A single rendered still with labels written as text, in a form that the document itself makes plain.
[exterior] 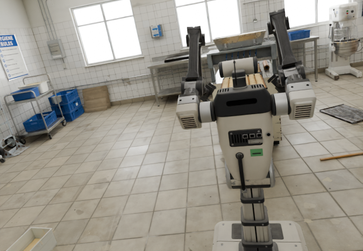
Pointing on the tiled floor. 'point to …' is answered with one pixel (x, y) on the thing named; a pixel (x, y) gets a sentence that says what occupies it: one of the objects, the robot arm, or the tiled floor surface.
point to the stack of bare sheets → (344, 113)
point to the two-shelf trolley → (35, 112)
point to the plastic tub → (35, 240)
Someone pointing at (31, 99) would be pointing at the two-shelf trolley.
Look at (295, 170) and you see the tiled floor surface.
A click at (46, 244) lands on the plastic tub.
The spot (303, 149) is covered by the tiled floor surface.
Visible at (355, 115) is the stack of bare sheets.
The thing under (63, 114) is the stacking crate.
